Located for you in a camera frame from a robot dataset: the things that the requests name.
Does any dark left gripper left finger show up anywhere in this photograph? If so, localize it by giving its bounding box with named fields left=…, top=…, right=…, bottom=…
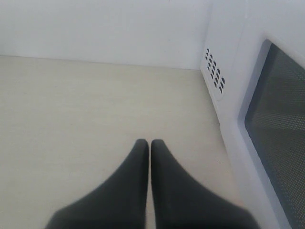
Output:
left=46, top=139, right=149, bottom=229

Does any white microwave door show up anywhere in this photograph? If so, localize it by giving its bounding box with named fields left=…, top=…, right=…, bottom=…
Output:
left=218, top=37, right=305, bottom=229

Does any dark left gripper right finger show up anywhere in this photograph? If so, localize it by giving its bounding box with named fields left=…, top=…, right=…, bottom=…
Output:
left=151, top=139, right=259, bottom=229

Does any white microwave oven body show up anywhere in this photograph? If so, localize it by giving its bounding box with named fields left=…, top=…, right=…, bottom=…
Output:
left=200, top=0, right=305, bottom=116

